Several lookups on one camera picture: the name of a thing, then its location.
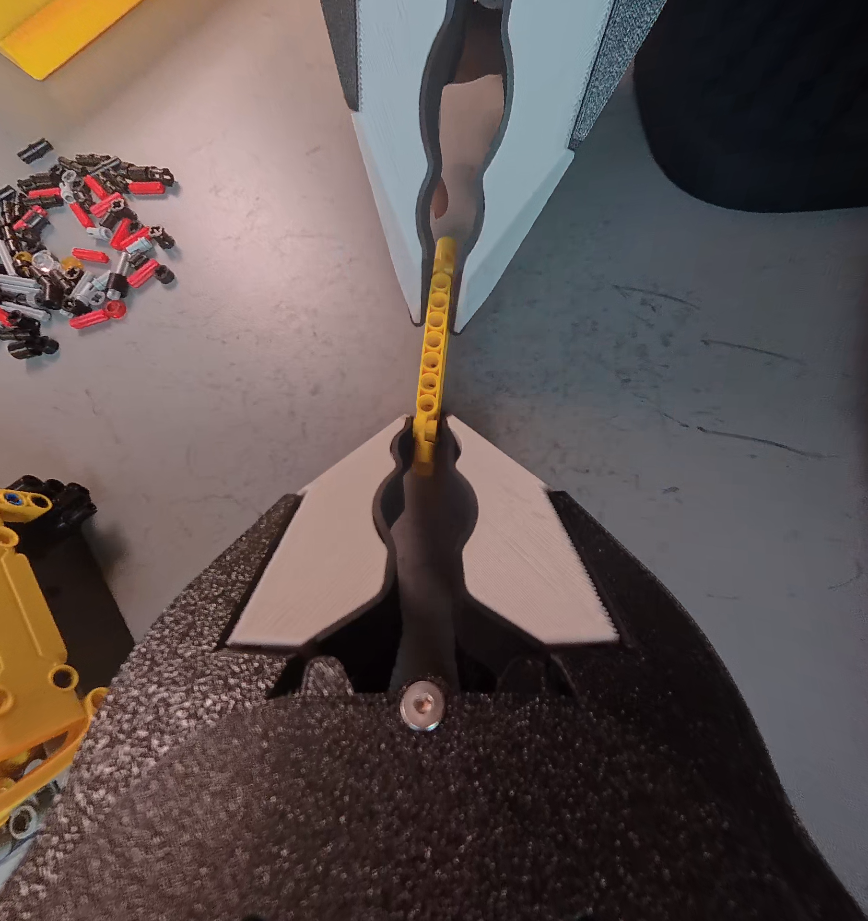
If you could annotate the yellow lego robot model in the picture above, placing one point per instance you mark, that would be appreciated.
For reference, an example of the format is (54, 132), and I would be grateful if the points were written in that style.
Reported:
(17, 611)

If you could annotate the black lego pin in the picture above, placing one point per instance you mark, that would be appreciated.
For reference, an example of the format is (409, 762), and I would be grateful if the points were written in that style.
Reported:
(35, 149)

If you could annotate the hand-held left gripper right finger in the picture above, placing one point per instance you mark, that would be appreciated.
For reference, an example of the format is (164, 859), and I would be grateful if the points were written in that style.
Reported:
(535, 568)

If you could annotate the black quilted pad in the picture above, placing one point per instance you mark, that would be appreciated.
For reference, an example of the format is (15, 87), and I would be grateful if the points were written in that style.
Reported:
(765, 93)

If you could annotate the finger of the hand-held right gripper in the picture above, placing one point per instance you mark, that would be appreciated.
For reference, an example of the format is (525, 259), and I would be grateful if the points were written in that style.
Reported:
(391, 108)
(542, 108)

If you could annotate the yellow plastic bin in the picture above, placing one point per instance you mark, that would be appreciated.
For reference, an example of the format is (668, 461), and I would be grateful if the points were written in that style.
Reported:
(45, 36)

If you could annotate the yellow lego beam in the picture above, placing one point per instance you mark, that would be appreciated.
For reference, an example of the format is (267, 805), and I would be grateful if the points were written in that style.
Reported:
(436, 345)

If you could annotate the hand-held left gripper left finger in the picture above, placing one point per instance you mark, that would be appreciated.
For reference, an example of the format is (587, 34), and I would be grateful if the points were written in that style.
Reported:
(319, 568)

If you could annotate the pile of small lego pins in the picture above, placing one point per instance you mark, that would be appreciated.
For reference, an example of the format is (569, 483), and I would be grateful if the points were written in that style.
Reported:
(60, 244)

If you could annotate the person's right hand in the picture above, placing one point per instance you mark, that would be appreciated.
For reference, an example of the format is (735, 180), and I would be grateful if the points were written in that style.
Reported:
(473, 122)

